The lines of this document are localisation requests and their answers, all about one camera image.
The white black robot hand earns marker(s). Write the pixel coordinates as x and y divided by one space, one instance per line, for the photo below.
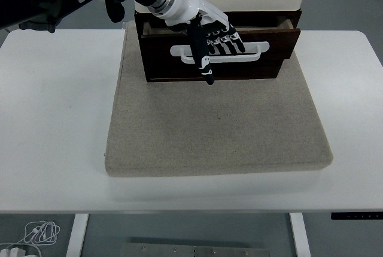
185 8

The dark wooden drawer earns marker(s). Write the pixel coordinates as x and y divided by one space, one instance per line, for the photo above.
281 44

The dark wooden drawer cabinet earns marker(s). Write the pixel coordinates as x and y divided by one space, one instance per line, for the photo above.
239 72

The beige fabric mat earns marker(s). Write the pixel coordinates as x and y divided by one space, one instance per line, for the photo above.
209 131

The white table leg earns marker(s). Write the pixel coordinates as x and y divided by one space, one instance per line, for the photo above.
76 236
300 236

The black table control panel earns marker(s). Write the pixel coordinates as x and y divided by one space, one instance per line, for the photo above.
356 216

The white charger plug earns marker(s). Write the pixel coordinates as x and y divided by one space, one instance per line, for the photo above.
15 252

